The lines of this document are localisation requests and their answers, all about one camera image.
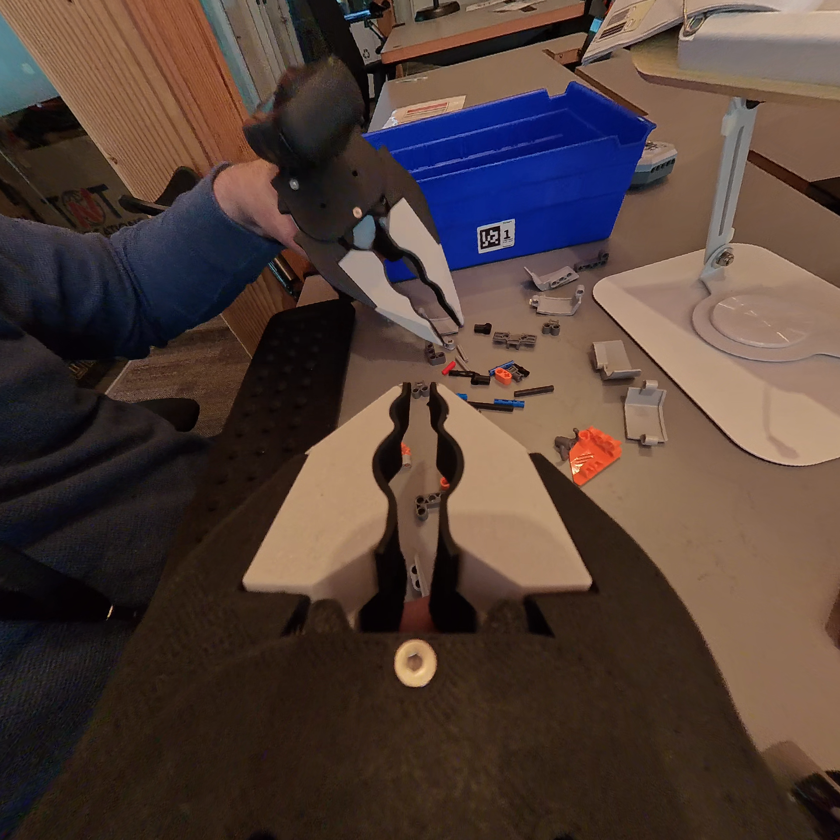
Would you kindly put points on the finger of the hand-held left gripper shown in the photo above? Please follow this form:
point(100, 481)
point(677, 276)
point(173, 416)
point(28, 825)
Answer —
point(423, 243)
point(374, 282)

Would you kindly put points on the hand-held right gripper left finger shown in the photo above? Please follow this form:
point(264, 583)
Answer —
point(315, 525)

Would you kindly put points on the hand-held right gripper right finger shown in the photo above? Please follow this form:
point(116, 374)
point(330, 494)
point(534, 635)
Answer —
point(518, 525)

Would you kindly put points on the light grey curved panel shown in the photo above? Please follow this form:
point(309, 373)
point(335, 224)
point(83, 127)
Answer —
point(646, 413)
point(441, 321)
point(558, 305)

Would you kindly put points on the small assembly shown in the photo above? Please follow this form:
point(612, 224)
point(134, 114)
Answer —
point(417, 574)

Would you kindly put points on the person's left forearm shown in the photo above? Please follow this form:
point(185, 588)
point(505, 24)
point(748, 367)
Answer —
point(164, 262)

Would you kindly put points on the person's left hand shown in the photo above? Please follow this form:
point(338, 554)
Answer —
point(253, 193)

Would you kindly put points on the dark grey angled connector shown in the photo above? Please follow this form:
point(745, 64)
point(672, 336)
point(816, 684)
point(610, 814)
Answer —
point(565, 444)

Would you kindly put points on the dark grey L-shaped beam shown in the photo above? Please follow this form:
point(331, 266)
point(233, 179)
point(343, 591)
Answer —
point(426, 505)

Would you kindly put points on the short dark grey angled beam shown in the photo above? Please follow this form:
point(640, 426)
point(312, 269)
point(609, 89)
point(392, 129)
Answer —
point(434, 355)

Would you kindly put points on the orange flat panel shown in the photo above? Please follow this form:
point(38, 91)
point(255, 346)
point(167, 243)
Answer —
point(594, 456)

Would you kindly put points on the blue storage bin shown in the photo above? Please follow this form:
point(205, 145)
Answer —
point(525, 184)

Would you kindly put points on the pile of small technic pieces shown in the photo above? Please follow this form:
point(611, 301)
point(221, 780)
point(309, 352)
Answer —
point(489, 407)

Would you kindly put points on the blue pin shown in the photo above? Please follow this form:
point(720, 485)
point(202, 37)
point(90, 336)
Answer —
point(502, 367)
point(509, 402)

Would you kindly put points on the light grey panel with holes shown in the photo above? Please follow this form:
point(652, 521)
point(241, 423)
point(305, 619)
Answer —
point(551, 279)

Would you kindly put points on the dark grey double cross block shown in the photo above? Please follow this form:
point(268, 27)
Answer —
point(515, 339)

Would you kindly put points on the short black axle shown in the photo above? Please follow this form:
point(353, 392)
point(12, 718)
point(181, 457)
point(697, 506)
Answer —
point(535, 391)

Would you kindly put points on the black dimpled pad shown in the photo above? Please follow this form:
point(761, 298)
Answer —
point(282, 394)

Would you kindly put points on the orange two-hole block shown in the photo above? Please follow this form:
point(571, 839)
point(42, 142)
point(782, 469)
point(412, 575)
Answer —
point(503, 376)

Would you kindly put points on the black chair armrest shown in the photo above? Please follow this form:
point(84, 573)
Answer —
point(167, 413)
point(170, 190)

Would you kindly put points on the dark grey straight beam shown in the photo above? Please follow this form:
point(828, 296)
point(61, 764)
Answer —
point(590, 261)

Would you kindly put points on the light grey boxy panel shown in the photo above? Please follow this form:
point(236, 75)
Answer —
point(610, 358)

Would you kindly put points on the background wooden table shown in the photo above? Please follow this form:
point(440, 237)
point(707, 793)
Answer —
point(479, 26)

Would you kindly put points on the wooden pillar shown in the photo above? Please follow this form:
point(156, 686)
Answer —
point(131, 65)

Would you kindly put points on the large printed cardboard box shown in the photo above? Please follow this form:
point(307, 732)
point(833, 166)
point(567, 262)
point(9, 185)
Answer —
point(85, 203)

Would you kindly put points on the white book stand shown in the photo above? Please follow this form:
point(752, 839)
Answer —
point(656, 308)

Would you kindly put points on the grey toy hub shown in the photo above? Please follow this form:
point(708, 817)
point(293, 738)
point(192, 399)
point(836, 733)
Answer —
point(653, 164)

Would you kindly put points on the instruction booklet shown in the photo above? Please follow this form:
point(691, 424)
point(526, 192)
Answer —
point(623, 19)

